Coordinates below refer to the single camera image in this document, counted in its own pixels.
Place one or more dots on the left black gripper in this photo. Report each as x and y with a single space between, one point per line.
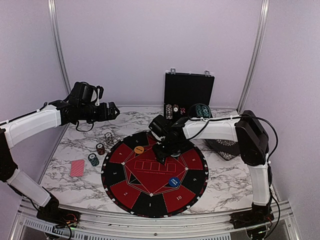
103 116

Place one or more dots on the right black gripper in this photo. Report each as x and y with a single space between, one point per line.
160 155

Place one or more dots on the orange dealer button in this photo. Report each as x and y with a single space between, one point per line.
139 149

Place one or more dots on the white black poker chip stack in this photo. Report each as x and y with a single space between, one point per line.
108 138

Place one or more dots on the red poker chip stack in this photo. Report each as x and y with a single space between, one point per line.
100 148

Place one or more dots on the green poker chip stack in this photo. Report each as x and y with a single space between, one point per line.
93 159

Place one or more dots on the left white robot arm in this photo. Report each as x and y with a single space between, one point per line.
55 114

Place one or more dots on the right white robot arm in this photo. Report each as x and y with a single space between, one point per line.
245 129

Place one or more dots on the white chips row in case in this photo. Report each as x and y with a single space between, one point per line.
168 111

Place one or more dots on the blue blind button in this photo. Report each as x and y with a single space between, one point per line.
174 182

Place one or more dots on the red dice in case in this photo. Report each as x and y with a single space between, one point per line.
182 110

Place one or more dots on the green chips row in case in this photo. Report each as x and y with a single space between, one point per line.
200 110

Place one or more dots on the round red black poker mat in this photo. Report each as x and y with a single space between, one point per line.
139 184

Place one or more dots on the black poker chip case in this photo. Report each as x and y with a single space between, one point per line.
183 90

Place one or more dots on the red playing card deck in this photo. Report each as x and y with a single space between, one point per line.
77 168

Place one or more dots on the black floral square plate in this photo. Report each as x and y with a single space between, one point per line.
227 149

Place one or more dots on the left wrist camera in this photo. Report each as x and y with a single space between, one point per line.
83 93

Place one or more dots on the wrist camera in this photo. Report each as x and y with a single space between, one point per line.
83 93
160 127

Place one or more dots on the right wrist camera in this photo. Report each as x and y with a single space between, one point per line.
160 127

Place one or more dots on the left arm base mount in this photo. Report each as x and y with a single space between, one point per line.
58 217

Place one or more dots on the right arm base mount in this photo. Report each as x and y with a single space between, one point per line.
255 216

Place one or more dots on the left aluminium corner post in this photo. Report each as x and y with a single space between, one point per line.
58 44

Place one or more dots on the aluminium corner post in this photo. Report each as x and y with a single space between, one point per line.
58 44
257 47

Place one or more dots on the aluminium front rail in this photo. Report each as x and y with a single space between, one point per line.
105 225

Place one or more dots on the right aluminium corner post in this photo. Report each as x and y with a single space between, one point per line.
257 47

